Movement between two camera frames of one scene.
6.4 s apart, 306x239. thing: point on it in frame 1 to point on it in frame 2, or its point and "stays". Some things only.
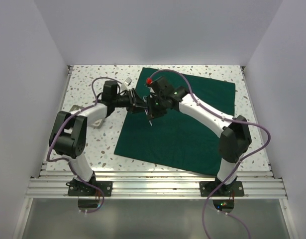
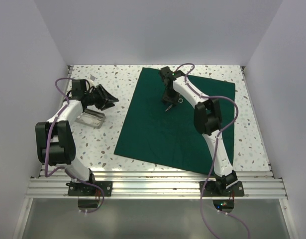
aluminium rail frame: x=257 y=183 stays
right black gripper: x=152 y=110 to x=165 y=98
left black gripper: x=135 y=101 to x=104 y=96
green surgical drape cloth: x=178 y=138 stays
